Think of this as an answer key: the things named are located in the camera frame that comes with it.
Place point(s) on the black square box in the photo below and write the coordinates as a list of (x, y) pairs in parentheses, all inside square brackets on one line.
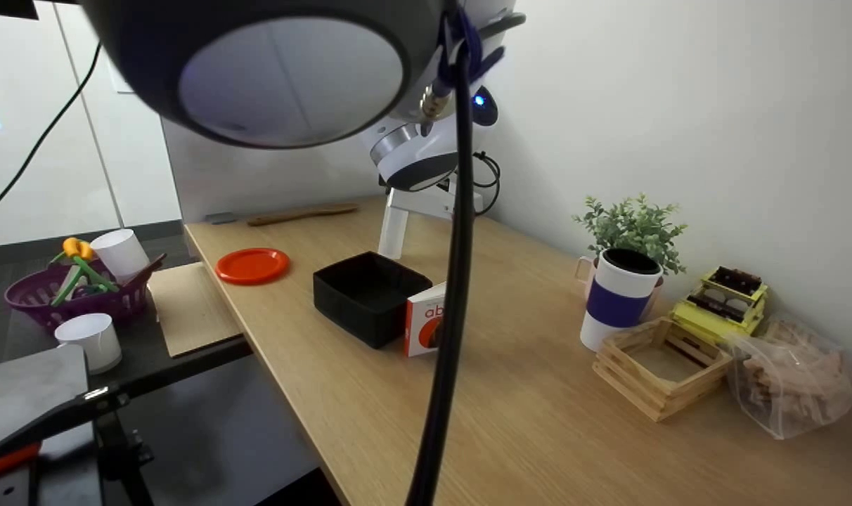
[(363, 303)]

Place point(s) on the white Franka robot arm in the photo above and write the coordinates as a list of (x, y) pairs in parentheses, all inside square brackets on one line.
[(286, 80)]

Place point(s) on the plastic bag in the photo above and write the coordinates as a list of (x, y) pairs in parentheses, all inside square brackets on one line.
[(799, 383)]

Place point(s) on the green toy vegetable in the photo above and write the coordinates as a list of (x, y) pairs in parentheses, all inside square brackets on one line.
[(79, 279)]

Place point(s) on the yellow orange toy fruit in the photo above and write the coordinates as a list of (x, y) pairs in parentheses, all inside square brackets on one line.
[(78, 248)]

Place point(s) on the white cup with blue band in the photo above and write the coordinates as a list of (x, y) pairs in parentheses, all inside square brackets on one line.
[(620, 298)]

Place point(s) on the wooden slat crate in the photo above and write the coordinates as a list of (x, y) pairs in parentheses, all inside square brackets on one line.
[(630, 379)]

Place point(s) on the green plant in pink pot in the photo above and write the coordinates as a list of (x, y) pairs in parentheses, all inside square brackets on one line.
[(637, 226)]

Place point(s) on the purple plastic basket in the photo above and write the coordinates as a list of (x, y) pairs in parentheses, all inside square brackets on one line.
[(78, 306)]

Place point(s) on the white book with red circle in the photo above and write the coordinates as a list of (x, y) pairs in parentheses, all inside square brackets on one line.
[(426, 323)]

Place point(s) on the white cylindrical container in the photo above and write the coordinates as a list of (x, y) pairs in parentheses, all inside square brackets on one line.
[(87, 337)]

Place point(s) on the orange round plate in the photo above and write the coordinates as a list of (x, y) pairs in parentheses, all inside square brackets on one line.
[(251, 265)]

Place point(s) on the long wooden stick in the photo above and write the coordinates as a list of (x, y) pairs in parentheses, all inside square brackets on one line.
[(303, 215)]

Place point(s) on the white paper cup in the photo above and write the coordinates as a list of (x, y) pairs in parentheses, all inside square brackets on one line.
[(123, 254)]

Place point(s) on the grey flat mat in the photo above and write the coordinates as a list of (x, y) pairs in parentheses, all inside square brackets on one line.
[(21, 395)]

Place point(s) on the brown cardboard sheet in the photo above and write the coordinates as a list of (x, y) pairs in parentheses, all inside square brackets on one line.
[(194, 310)]

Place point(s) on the yellow box stack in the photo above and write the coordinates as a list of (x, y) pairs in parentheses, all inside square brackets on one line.
[(724, 303)]

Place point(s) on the black side table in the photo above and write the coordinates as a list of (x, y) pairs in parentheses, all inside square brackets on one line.
[(218, 431)]

